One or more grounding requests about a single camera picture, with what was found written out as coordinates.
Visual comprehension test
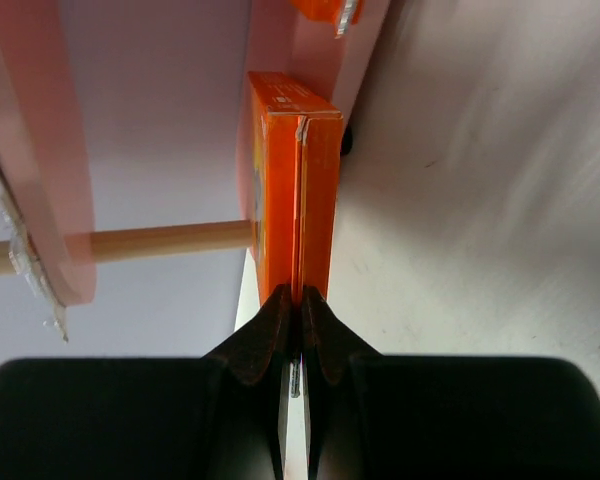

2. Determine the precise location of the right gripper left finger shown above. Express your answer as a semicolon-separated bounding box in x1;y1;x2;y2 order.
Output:
205;285;292;479

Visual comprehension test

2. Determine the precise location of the pink three-tier shelf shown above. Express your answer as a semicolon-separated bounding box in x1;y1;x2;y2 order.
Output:
0;1;388;306

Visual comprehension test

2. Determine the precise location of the orange Gillette box front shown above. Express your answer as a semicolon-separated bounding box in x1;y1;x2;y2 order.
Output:
291;0;365;38

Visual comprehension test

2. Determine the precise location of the orange gillette box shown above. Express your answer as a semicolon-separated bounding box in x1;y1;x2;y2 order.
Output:
291;0;365;38
247;71;344;306

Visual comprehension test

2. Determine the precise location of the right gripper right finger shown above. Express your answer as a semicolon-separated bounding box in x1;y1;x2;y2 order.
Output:
300;287;380;479

